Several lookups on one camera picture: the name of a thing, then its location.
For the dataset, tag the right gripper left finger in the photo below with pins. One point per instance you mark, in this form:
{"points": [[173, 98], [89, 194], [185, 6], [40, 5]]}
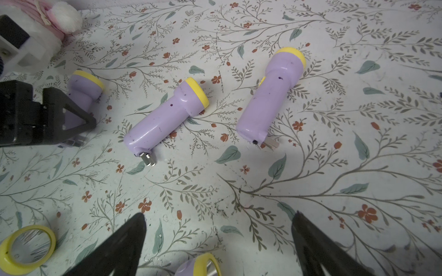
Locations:
{"points": [[119, 255]]}

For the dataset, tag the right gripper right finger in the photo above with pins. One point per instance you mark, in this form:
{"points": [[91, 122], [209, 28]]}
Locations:
{"points": [[317, 252]]}

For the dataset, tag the white plush toy pink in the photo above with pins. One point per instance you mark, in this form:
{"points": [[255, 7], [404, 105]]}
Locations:
{"points": [[49, 21]]}

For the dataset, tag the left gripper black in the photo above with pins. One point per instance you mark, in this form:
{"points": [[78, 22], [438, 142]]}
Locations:
{"points": [[20, 115]]}

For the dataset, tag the purple flashlight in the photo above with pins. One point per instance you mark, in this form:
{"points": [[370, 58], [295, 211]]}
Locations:
{"points": [[202, 265], [188, 100], [83, 89], [26, 249], [282, 73]]}

